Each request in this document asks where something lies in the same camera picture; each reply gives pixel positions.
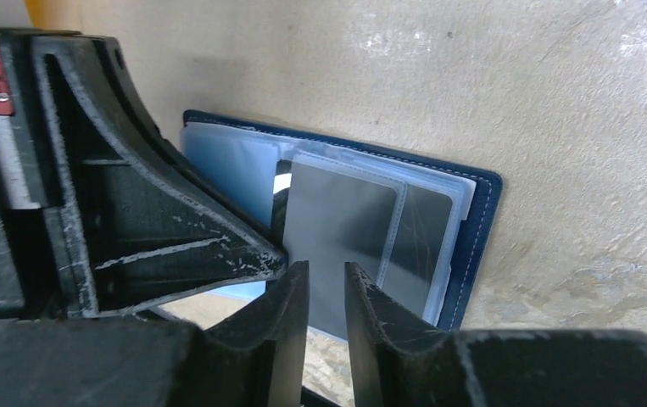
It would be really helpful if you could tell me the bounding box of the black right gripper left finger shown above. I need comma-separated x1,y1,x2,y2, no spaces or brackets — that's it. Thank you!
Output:
0,262,309,406

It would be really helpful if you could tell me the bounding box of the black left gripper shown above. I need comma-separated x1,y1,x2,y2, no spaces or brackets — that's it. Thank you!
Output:
0,29,287,323

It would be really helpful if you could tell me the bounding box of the dark grey credit card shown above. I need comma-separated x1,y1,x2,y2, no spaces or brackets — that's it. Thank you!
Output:
271,156,459,340

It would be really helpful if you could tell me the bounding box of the navy blue card holder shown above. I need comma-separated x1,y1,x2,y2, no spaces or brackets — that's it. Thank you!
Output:
181,109,503,338

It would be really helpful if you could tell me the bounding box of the yellow plastic bin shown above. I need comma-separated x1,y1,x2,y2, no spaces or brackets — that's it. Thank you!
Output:
24,0,47,28

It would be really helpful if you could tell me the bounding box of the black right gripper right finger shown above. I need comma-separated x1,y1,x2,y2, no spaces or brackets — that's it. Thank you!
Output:
345,262,647,406

